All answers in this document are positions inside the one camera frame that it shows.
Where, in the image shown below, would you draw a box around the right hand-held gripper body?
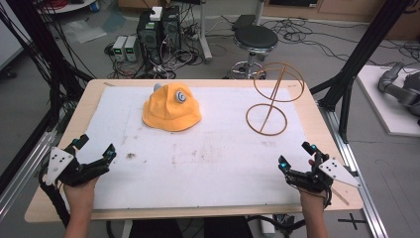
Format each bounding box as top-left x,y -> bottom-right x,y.
285,154 -> 362,194

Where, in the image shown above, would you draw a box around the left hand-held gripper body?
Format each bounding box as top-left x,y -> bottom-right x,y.
45,147 -> 110,187

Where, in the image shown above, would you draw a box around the copper wire hat stand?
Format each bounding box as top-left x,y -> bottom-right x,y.
245,61 -> 305,137

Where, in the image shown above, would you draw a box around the yellow bucket hat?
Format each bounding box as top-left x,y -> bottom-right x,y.
142,81 -> 203,133

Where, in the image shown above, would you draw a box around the person's right hand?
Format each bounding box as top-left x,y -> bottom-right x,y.
297,187 -> 329,214

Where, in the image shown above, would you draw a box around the person's left hand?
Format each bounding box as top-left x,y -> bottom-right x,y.
61,177 -> 100,218

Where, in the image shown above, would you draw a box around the thin wooden stick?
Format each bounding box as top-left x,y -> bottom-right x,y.
331,187 -> 351,206

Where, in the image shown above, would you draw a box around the white platform board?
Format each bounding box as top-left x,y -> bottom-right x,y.
356,64 -> 420,139

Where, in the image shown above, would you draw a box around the white table mat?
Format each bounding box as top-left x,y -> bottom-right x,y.
66,85 -> 310,211

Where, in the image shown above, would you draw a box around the grey power supply unit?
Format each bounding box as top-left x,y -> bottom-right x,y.
111,35 -> 129,62
124,35 -> 140,62

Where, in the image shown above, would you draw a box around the person's legs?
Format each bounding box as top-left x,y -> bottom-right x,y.
128,216 -> 256,238

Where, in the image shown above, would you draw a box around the clear plastic sheet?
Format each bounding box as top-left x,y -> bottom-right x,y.
61,19 -> 108,45

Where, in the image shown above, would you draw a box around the black computer tower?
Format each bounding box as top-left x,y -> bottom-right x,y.
160,5 -> 182,52
136,11 -> 163,65

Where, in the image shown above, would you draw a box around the black round stool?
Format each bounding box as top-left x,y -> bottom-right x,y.
230,25 -> 280,80

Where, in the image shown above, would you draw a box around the white cabinet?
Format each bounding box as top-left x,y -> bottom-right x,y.
0,0 -> 33,72

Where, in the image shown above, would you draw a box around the white round table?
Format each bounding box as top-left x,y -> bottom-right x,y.
35,0 -> 97,15

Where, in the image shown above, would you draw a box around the white box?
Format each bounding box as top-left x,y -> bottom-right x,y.
149,6 -> 163,22

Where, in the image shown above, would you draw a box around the white metal desk leg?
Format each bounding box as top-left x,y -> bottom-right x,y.
197,0 -> 214,64

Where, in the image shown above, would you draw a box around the aluminium rail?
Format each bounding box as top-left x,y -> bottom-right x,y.
0,130 -> 58,221
317,104 -> 390,238

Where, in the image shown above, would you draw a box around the black frame post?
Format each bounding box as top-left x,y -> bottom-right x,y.
309,0 -> 414,144
5,0 -> 95,130

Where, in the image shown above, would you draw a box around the black floor cables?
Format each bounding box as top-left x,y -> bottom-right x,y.
211,14 -> 420,68

